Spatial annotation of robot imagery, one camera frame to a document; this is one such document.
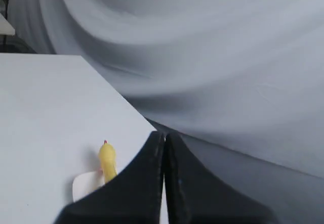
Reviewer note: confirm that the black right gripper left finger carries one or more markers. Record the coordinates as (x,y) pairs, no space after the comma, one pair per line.
(133,196)

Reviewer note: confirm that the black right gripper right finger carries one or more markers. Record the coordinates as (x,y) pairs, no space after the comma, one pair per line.
(195,195)

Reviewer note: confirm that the yellow rubber chicken toy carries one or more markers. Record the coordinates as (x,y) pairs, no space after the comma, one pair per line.
(107,158)

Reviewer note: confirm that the white square plate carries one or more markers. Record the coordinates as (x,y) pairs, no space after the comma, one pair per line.
(86,183)

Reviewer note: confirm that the grey backdrop cloth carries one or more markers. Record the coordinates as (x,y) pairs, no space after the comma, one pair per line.
(243,74)

